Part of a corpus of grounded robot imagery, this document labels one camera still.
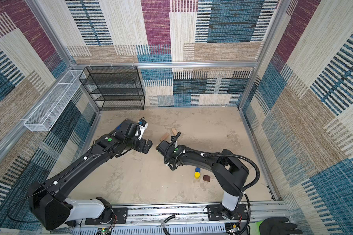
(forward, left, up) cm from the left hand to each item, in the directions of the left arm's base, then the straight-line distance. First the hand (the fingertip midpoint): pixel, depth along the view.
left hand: (145, 139), depth 78 cm
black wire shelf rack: (+47, +29, -2) cm, 55 cm away
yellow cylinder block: (-13, -28, -19) cm, 36 cm away
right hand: (-4, -14, -15) cm, 21 cm away
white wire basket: (+6, +46, +13) cm, 48 cm away
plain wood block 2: (+19, -15, -19) cm, 30 cm away
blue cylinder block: (-9, -29, -19) cm, 36 cm away
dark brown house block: (-15, -33, -18) cm, 40 cm away
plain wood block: (+14, -8, -19) cm, 25 cm away
